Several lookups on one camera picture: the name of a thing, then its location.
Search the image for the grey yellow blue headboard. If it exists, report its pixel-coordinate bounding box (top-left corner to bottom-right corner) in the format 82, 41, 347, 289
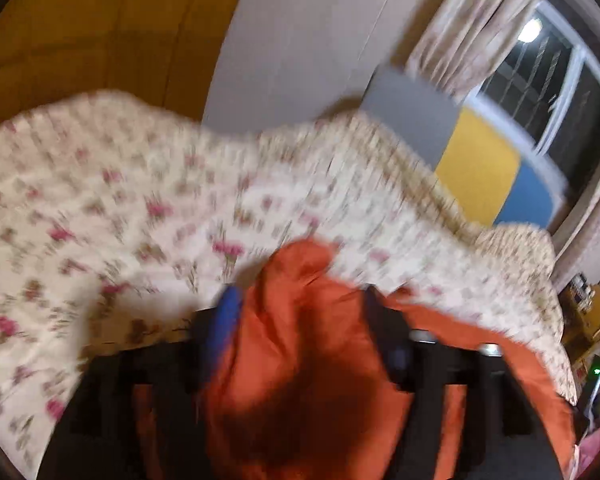
361, 64, 572, 234

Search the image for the short patterned curtain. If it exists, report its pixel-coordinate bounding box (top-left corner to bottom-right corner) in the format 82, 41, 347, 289
404, 0, 554, 100

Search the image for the white framed window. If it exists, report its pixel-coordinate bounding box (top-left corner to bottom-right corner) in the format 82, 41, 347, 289
459, 0, 600, 197

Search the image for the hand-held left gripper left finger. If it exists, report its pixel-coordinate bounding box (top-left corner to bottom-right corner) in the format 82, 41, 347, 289
35, 285, 246, 480

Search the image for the floral bed quilt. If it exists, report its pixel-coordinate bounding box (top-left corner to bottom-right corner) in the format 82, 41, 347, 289
0, 89, 579, 477

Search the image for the wooden wardrobe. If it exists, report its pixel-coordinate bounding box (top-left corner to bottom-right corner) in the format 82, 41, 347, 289
0, 0, 259, 135

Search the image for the long patterned curtain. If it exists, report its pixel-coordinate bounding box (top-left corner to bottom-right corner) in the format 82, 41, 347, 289
549, 150, 600, 288

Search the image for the orange quilted jacket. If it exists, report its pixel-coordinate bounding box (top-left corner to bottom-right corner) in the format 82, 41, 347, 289
130, 239, 579, 480

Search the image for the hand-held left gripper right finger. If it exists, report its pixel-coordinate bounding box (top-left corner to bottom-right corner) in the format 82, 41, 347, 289
362, 284, 567, 480

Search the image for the wooden rattan chair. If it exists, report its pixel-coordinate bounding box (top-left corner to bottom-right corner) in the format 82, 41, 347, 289
559, 272, 600, 363

